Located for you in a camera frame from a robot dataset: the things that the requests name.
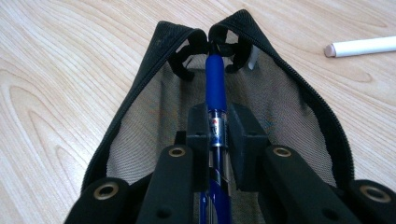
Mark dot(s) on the white pen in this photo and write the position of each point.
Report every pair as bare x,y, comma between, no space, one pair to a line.
361,47

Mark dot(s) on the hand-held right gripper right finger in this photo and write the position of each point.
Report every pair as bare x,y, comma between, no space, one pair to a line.
280,180

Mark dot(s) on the blue pen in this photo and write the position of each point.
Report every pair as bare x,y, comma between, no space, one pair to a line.
215,81

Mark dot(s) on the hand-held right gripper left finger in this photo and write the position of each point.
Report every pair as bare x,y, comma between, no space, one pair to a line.
174,180

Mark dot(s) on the black mesh pencil case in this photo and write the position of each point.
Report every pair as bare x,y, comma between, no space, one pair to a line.
146,105

